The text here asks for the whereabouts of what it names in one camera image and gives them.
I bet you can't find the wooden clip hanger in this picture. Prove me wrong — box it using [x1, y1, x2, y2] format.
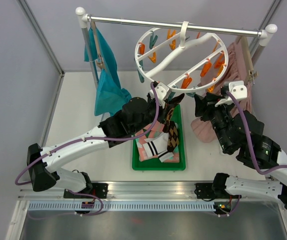
[234, 36, 257, 86]
[90, 20, 106, 70]

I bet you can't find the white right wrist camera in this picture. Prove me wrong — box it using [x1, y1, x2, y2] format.
[215, 80, 248, 107]

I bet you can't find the pink pleated skirt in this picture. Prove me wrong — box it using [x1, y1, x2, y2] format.
[191, 40, 253, 143]

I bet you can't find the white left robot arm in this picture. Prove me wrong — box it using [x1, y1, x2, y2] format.
[27, 94, 167, 199]

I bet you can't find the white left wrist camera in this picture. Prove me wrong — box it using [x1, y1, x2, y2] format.
[149, 81, 171, 109]

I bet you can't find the white slotted cable duct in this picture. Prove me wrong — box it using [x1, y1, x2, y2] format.
[28, 201, 215, 212]

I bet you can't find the white striped sock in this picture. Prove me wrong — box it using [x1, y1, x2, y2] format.
[142, 133, 174, 163]

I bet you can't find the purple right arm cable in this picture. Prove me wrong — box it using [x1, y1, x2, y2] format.
[226, 91, 287, 176]

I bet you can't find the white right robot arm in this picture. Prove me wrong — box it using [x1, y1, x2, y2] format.
[194, 92, 287, 210]

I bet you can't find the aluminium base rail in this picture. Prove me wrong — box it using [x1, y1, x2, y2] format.
[18, 181, 284, 201]

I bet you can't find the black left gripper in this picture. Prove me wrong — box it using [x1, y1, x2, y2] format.
[131, 92, 175, 135]

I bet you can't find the teal cloth on hanger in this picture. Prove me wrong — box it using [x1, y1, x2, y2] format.
[94, 29, 132, 116]

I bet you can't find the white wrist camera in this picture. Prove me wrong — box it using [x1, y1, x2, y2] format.
[215, 80, 248, 107]
[149, 81, 171, 109]

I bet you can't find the wooden left clip hanger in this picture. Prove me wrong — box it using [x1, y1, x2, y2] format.
[90, 20, 106, 70]

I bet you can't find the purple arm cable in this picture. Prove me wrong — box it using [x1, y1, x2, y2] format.
[14, 82, 159, 186]
[226, 91, 287, 176]

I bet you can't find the wooden right clip hanger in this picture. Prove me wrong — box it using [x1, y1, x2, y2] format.
[234, 36, 257, 86]

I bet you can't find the white round clip hanger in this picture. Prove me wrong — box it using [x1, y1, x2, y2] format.
[134, 21, 229, 94]

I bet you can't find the metal clothes rack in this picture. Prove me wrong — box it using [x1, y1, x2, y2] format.
[75, 7, 278, 89]

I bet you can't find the brown argyle sock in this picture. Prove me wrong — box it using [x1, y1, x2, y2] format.
[167, 121, 180, 152]
[157, 93, 185, 133]

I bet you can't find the pink patterned sock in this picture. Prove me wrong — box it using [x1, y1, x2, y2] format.
[135, 122, 180, 163]

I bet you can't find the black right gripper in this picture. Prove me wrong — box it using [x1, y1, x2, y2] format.
[193, 91, 235, 152]

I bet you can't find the green plastic tray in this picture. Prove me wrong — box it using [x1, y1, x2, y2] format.
[132, 105, 186, 171]

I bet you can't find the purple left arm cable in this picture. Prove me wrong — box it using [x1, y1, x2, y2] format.
[14, 82, 159, 186]

